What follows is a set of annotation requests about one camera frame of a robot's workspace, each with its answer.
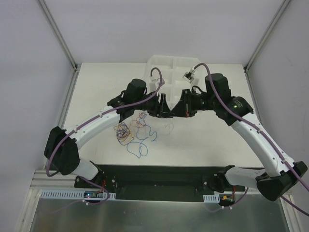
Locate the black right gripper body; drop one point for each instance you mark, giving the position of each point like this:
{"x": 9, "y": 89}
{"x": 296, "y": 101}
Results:
{"x": 189, "y": 104}

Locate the white plastic compartment tray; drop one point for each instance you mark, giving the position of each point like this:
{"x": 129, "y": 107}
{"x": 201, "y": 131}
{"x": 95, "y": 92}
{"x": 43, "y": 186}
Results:
{"x": 173, "y": 69}

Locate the left aluminium frame post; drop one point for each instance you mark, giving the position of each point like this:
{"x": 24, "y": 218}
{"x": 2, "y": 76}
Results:
{"x": 57, "y": 33}

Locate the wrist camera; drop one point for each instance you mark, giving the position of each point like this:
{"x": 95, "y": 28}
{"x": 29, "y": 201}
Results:
{"x": 189, "y": 76}
{"x": 154, "y": 83}

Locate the right aluminium frame post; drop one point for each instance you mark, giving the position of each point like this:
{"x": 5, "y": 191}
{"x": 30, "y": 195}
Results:
{"x": 266, "y": 35}

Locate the white cable duct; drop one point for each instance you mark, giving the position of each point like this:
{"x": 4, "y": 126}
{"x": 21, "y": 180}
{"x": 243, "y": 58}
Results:
{"x": 76, "y": 195}
{"x": 215, "y": 198}

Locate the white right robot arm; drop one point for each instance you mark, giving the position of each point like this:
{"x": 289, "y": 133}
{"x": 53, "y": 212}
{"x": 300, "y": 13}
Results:
{"x": 253, "y": 135}

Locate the aluminium front rail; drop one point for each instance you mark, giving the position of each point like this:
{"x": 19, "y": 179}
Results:
{"x": 71, "y": 181}

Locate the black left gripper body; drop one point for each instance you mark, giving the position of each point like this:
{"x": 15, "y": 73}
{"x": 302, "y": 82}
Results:
{"x": 156, "y": 105}

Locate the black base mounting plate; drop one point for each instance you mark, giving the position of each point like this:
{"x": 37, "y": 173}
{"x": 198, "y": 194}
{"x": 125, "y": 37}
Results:
{"x": 158, "y": 183}

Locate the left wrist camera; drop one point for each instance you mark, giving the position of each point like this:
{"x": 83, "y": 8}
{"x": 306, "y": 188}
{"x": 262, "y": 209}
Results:
{"x": 154, "y": 83}

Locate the right white cable duct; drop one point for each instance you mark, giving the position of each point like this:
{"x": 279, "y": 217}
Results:
{"x": 215, "y": 198}

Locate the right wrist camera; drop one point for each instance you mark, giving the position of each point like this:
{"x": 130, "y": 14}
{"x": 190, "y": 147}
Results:
{"x": 189, "y": 76}

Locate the aluminium frame post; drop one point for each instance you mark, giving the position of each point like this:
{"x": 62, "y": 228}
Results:
{"x": 57, "y": 33}
{"x": 266, "y": 35}

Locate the left white cable duct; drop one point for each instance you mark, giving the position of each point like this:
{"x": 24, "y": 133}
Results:
{"x": 76, "y": 195}

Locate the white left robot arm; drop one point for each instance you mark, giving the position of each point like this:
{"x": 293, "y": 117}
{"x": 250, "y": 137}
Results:
{"x": 63, "y": 145}

